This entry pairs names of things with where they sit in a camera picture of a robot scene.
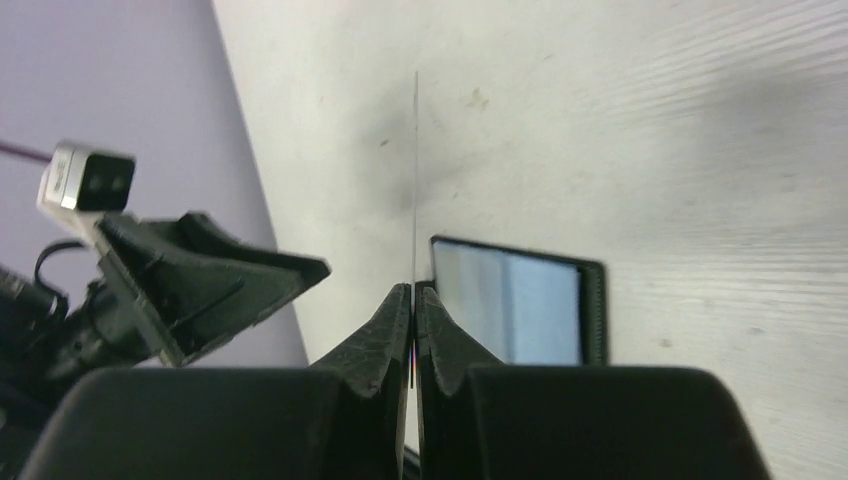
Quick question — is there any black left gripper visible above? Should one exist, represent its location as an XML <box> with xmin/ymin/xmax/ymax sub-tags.
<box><xmin>1</xmin><ymin>212</ymin><xmax>330</xmax><ymax>479</ymax></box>

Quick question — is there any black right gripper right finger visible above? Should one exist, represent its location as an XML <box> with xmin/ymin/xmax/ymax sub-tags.
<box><xmin>415</xmin><ymin>288</ymin><xmax>770</xmax><ymax>479</ymax></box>

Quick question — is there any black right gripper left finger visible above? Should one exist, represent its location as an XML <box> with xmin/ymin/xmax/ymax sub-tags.
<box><xmin>21</xmin><ymin>284</ymin><xmax>412</xmax><ymax>479</ymax></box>

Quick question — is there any black leather card holder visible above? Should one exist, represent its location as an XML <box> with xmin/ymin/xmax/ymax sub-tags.
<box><xmin>430</xmin><ymin>236</ymin><xmax>610</xmax><ymax>366</ymax></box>

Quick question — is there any white thin card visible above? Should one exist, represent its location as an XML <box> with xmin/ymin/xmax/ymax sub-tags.
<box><xmin>409</xmin><ymin>69</ymin><xmax>420</xmax><ymax>389</ymax></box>

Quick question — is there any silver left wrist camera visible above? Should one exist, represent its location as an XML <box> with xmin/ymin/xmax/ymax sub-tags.
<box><xmin>36</xmin><ymin>140</ymin><xmax>137</xmax><ymax>225</ymax></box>

